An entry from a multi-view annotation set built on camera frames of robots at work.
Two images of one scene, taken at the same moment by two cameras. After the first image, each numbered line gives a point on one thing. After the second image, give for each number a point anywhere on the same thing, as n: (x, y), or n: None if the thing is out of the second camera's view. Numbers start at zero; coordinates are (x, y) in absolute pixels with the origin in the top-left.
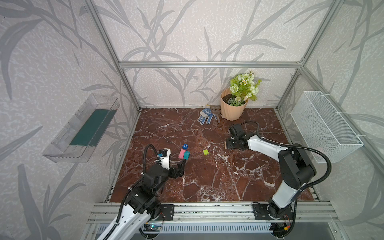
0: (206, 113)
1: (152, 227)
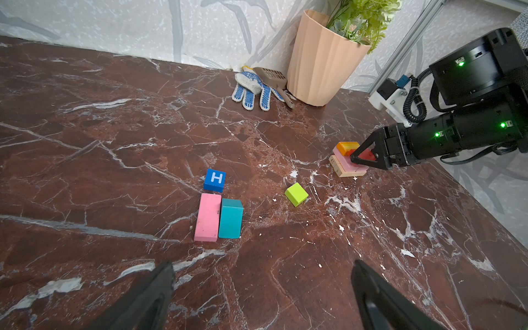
0: (249, 84)
1: None
